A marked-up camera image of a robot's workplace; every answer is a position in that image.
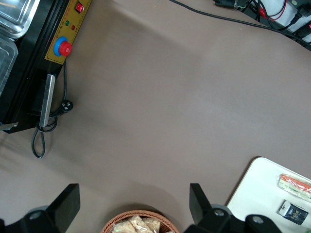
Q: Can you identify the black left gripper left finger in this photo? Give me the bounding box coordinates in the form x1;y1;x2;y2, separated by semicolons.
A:
4;183;81;233

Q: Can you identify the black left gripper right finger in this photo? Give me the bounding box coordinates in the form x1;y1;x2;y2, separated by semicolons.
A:
183;183;245;233

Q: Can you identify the cream rectangular tray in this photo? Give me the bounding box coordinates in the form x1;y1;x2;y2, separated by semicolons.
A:
225;157;311;233

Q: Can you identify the round brown wicker basket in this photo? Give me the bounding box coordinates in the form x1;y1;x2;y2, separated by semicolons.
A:
101;210;181;233

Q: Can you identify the clear packet of brown snacks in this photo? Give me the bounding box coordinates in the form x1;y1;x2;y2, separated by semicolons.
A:
111;219;134;233
128;215;154;233
142;217;162;233

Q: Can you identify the small black snack box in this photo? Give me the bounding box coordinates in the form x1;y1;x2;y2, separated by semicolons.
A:
276;199;309;225

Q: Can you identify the plastic wrapped orange sandwich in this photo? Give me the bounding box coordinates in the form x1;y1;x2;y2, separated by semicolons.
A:
275;173;311;204

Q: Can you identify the black sealing machine yellow panel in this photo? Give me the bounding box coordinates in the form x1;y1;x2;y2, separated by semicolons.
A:
0;0;93;134

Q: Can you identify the clear plastic container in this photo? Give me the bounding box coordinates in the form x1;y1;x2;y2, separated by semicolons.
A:
0;36;19;96

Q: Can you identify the stainless steel container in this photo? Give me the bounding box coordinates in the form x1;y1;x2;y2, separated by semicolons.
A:
0;0;41;39

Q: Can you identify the black power cable with plug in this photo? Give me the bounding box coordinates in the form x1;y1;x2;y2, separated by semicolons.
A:
31;59;74;159

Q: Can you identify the long black cable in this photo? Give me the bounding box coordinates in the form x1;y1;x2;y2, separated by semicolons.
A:
169;0;311;51

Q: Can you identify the black cable connector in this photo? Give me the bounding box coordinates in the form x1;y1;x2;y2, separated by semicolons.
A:
213;0;246;9

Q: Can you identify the red cable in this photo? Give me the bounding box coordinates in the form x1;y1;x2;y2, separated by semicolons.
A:
250;0;296;24

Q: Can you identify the black power cords bundle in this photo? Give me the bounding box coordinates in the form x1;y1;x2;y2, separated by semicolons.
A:
276;0;311;42

